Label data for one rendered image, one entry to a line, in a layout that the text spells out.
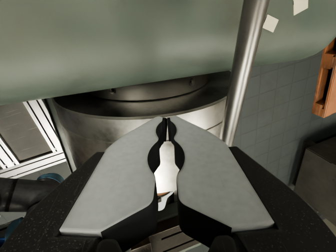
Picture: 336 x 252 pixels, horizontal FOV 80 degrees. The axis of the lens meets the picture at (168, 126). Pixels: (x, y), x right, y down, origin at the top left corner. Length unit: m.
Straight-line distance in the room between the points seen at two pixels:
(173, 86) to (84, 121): 0.12
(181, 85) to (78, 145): 0.16
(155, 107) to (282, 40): 0.16
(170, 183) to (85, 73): 0.18
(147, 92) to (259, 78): 1.85
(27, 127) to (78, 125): 1.13
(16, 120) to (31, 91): 1.19
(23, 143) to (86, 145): 1.18
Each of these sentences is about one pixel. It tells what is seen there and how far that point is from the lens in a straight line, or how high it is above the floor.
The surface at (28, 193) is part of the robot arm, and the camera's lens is 0.59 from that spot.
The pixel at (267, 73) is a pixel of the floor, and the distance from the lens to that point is 2.13.
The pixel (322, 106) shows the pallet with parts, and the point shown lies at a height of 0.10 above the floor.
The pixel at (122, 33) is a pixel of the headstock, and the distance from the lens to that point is 0.18.
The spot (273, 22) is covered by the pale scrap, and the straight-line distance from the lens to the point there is 0.25.
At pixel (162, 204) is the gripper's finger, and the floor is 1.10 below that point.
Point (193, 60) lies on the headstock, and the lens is 0.21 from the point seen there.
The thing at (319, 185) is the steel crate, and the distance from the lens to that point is 3.09.
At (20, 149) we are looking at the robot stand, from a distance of 1.48.
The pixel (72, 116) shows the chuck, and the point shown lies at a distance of 0.28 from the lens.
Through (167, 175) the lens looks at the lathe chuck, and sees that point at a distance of 0.28.
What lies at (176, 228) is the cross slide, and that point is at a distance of 0.89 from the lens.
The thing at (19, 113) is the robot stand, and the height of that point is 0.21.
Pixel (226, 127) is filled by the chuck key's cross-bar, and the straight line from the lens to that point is 0.16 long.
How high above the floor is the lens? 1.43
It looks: 56 degrees down
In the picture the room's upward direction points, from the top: 142 degrees clockwise
